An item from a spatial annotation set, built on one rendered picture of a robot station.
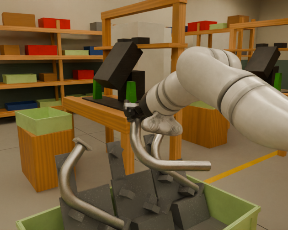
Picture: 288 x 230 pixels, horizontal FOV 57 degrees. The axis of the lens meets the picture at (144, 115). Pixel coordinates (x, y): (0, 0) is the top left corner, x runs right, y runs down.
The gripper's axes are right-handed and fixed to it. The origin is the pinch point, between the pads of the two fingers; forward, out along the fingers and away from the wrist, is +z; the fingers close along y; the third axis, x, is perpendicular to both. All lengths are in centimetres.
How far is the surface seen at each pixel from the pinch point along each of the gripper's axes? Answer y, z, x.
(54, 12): 36, 520, -399
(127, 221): -4.5, 13.8, 26.8
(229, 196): -40.5, 12.4, 17.7
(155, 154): -14.9, 19.3, 5.2
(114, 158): -0.3, 19.3, 8.4
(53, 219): 14.4, 29.2, 28.3
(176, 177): -24.2, 20.4, 12.4
